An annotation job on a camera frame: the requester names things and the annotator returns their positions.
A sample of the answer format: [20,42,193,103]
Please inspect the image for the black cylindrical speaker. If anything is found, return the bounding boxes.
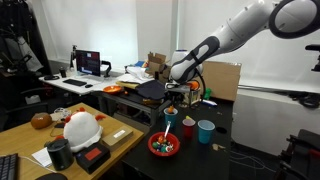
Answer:
[47,139,74,171]

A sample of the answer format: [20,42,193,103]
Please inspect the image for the blue plastic cup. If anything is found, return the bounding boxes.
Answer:
[198,120,215,144]
[164,108,178,128]

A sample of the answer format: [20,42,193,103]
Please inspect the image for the wooden desk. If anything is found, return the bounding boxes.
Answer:
[0,103,143,180]

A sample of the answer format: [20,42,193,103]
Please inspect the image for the black office chair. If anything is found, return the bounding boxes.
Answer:
[0,74,56,131]

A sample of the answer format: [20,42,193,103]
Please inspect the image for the open cardboard box rear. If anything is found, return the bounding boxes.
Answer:
[146,52,171,83]

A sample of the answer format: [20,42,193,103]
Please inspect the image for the black monitor on desk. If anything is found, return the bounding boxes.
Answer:
[76,50,100,76]

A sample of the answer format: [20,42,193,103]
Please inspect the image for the white plush chicken toy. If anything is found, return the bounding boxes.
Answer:
[56,107,103,153]

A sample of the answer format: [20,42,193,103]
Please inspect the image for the colourful small toys in bowl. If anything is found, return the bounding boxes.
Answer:
[152,135,173,153]

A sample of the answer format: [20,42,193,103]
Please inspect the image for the red bowl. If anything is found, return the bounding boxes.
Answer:
[148,132,180,157]

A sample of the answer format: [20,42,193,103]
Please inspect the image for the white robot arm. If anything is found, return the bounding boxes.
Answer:
[165,0,320,92]

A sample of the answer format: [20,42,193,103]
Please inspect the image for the large cardboard box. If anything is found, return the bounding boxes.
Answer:
[203,61,241,101]

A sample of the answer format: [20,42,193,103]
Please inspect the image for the red plastic cup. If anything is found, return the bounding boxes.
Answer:
[182,119,195,138]

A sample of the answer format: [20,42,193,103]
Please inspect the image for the brown toy football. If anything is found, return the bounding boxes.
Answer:
[31,112,53,129]

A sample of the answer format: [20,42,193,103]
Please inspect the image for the black keyboard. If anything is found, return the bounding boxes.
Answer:
[62,79,87,87]

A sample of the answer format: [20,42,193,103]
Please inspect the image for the yellow orange toy figure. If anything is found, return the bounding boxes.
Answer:
[167,105,175,114]

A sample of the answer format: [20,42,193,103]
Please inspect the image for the orange bowl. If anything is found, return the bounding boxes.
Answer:
[103,85,122,94]

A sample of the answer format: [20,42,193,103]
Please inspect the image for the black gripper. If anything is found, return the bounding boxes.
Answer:
[165,81,200,106]

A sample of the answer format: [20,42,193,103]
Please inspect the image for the white plastic spoon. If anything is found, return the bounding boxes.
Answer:
[163,121,171,139]

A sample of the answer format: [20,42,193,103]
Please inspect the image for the tan cardboard box small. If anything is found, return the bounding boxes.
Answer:
[102,126,133,148]

